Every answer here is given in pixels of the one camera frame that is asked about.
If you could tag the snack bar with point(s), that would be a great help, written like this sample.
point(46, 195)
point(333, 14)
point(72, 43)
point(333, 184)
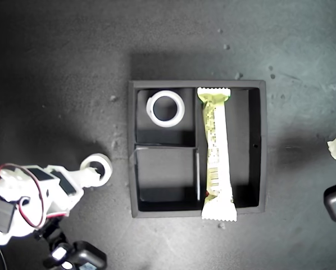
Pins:
point(217, 140)

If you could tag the arm black camera mount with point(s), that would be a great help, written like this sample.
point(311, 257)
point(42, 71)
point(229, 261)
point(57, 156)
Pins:
point(52, 233)

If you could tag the small white tape roll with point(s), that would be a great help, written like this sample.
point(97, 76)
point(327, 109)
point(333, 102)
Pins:
point(107, 166)

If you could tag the black tray with wells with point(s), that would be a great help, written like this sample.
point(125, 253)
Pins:
point(162, 168)

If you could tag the large white tape roll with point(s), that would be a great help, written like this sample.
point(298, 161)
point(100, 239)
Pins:
point(149, 109)

